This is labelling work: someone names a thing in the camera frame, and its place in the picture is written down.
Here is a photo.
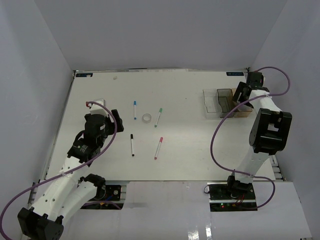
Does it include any amber bin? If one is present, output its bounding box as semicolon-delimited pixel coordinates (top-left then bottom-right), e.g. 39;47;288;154
231;93;253;118

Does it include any green marker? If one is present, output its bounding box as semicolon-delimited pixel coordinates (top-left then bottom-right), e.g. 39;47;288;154
154;107;163;128

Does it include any dark grey bin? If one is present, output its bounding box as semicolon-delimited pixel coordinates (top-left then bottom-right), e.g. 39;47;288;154
217;88;236;118

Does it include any left blue label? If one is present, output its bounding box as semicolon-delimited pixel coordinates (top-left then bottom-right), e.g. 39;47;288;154
75;73;93;78

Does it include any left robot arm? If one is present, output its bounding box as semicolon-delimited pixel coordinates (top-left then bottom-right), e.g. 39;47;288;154
17;107;124;240

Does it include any pink marker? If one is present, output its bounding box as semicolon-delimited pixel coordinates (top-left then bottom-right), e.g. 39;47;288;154
154;136;164;160

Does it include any purple cable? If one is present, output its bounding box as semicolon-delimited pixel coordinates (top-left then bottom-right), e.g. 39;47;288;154
0;101;118;240
209;66;292;210

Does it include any right blue label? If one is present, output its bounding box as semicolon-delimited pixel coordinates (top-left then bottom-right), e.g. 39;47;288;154
226;71;244;77

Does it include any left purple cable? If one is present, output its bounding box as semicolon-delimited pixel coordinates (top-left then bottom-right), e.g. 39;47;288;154
0;101;118;240

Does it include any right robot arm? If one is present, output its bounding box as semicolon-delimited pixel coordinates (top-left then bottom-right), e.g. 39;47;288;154
225;71;293;200

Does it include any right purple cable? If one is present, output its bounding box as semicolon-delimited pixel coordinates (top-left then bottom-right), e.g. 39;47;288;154
209;66;292;210

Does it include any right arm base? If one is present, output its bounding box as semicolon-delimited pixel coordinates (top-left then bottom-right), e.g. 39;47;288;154
203;182;258;212

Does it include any clear bin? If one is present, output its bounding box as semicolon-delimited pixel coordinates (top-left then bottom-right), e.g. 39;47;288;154
202;88;221;120

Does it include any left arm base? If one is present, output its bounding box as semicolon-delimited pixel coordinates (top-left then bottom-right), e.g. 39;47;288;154
81;185;124;210

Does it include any small clear tape roll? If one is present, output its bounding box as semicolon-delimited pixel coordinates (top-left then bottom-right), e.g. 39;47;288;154
142;113;152;124

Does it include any blue label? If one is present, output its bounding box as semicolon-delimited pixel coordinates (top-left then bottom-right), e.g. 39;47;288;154
75;73;93;78
226;71;244;77

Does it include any black marker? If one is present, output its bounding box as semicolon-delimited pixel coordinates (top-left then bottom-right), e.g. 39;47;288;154
130;133;135;157

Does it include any blue marker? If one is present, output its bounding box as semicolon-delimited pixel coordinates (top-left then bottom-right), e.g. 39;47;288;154
133;100;137;120

